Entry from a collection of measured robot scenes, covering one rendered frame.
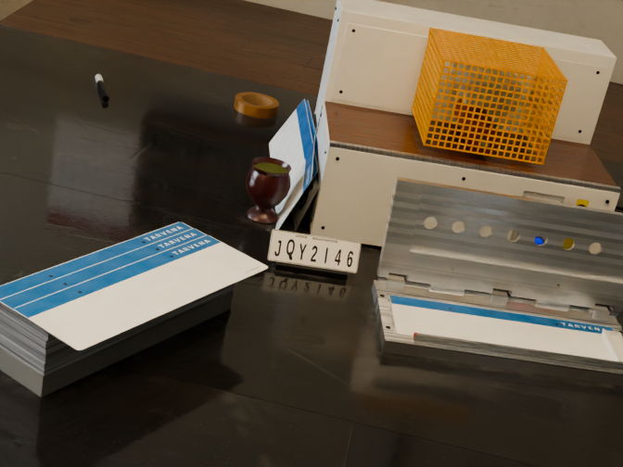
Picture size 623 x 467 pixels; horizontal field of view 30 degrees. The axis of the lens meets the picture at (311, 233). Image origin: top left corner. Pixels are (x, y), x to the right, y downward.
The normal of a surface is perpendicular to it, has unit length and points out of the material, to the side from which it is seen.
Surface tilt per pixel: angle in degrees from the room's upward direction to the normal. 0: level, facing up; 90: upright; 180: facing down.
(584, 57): 90
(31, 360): 90
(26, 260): 0
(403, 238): 81
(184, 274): 0
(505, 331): 0
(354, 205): 90
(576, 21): 90
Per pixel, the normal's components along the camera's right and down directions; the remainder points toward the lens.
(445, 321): 0.18, -0.88
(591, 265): 0.07, 0.29
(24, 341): -0.58, 0.25
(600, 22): -0.15, 0.41
